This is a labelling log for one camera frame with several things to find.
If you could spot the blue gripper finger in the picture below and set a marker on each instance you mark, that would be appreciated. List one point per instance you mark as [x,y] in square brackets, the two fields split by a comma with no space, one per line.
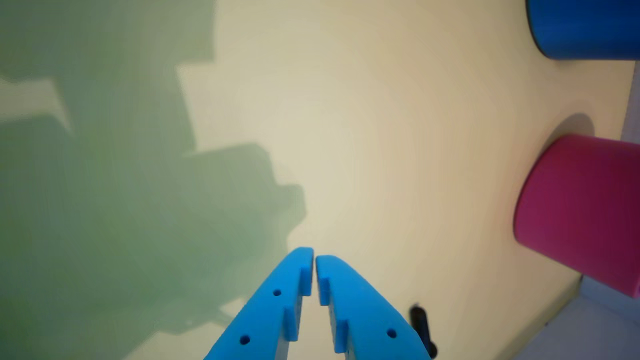
[360,315]
[265,320]

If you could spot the black bolt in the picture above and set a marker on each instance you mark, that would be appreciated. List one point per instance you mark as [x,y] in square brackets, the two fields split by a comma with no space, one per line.
[420,321]

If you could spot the pink round box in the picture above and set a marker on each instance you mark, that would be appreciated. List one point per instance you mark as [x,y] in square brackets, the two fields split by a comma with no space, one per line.
[580,210]

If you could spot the blue round box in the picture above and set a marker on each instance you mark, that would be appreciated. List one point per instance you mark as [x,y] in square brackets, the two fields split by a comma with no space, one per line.
[585,27]

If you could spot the yellow mat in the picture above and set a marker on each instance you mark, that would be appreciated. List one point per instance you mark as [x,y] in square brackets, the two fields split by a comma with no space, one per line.
[400,150]

